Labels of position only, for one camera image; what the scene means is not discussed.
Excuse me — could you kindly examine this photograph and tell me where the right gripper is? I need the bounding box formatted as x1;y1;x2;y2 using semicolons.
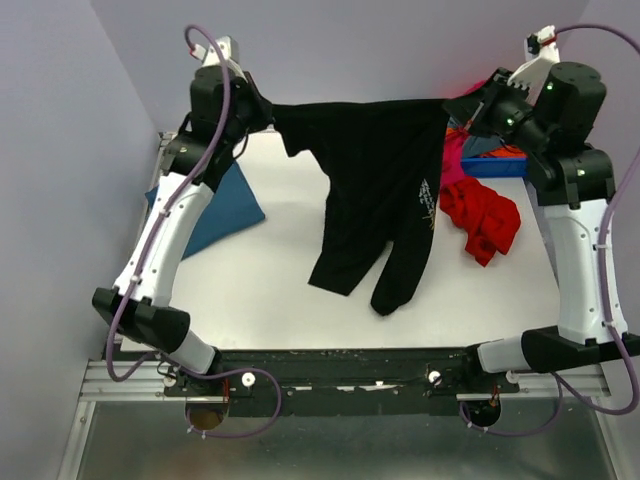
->
445;66;554;156

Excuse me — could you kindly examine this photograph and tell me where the black t shirt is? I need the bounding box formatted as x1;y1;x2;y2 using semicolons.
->
273;99;449;316

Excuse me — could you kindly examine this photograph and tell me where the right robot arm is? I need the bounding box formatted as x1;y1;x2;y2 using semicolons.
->
443;62;639;392

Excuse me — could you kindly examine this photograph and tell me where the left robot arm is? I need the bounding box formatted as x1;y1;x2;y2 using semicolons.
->
92;66;272;395

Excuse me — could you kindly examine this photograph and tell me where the grey blue t shirt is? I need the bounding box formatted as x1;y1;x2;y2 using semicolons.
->
445;117;502;158

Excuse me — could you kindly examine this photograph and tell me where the blue plastic bin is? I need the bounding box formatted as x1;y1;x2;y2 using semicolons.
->
461;157;527;179

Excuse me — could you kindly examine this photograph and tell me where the magenta t shirt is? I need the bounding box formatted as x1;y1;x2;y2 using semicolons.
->
439;79;489;189

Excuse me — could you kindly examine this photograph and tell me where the orange t shirt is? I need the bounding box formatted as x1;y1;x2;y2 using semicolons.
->
444;141;526;158

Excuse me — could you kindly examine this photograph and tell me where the folded blue t shirt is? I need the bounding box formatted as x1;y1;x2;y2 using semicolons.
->
145;163;266;262

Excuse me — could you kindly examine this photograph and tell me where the red t shirt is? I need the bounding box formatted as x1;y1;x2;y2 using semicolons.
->
440;177;521;267

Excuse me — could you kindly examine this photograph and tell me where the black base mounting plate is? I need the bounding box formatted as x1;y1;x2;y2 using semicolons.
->
164;348;519;418

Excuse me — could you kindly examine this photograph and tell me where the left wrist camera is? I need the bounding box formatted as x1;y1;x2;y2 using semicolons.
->
190;36;241;72

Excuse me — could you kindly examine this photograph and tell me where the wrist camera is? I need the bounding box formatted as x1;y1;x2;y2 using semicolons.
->
507;25;560;91
190;36;241;72

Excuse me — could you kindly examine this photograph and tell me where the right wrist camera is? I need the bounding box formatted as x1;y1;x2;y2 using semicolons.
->
507;25;560;91

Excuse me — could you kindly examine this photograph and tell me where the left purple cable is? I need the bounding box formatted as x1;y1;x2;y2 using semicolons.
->
104;24;284;441

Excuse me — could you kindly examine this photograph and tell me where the purple cable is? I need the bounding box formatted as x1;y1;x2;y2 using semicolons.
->
104;24;284;441
459;22;640;437

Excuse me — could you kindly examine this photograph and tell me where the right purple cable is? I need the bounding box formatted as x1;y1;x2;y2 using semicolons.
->
459;22;640;437

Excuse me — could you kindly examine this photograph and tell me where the aluminium frame rail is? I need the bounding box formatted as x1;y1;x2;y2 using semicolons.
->
54;132;174;480

